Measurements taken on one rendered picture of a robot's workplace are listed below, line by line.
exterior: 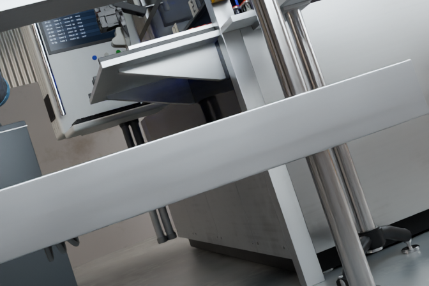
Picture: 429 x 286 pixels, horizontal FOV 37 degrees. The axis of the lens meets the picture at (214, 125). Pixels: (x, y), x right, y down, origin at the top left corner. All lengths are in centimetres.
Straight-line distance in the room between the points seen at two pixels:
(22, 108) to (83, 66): 264
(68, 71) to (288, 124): 190
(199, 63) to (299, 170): 49
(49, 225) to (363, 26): 145
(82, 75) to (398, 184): 153
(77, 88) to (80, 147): 270
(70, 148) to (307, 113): 450
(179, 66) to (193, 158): 99
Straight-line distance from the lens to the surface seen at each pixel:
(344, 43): 223
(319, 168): 127
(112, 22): 214
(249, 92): 207
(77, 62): 303
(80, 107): 298
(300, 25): 194
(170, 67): 213
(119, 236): 569
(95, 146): 571
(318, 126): 126
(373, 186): 220
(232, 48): 209
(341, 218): 128
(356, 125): 129
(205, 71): 215
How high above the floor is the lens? 48
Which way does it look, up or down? 3 degrees up
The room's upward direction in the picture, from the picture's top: 19 degrees counter-clockwise
